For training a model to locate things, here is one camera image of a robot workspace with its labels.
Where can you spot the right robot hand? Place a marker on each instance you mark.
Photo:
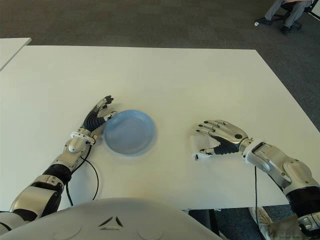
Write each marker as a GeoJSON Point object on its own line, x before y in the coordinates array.
{"type": "Point", "coordinates": [230, 136]}

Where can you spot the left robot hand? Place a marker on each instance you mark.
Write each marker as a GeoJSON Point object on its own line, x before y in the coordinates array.
{"type": "Point", "coordinates": [93, 120]}

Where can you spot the white charger block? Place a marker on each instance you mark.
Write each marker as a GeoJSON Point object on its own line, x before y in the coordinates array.
{"type": "Point", "coordinates": [202, 157]}

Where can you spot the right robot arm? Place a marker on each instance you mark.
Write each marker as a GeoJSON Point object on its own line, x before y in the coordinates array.
{"type": "Point", "coordinates": [275, 160]}

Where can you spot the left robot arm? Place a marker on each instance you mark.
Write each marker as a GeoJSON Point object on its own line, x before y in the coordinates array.
{"type": "Point", "coordinates": [75, 146]}

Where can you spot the blue plastic plate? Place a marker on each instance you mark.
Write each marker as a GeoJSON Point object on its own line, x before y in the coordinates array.
{"type": "Point", "coordinates": [130, 132]}

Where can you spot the black table leg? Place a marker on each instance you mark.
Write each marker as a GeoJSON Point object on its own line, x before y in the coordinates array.
{"type": "Point", "coordinates": [203, 222]}

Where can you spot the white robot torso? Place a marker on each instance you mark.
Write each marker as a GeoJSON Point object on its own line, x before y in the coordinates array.
{"type": "Point", "coordinates": [112, 220]}

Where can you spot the white side table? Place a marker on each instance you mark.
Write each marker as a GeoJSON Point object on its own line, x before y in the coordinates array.
{"type": "Point", "coordinates": [11, 48]}

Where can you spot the small white floor object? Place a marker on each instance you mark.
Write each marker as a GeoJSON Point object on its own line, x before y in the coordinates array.
{"type": "Point", "coordinates": [256, 24]}

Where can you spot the seated person legs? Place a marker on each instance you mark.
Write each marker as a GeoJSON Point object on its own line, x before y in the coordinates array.
{"type": "Point", "coordinates": [291, 12]}

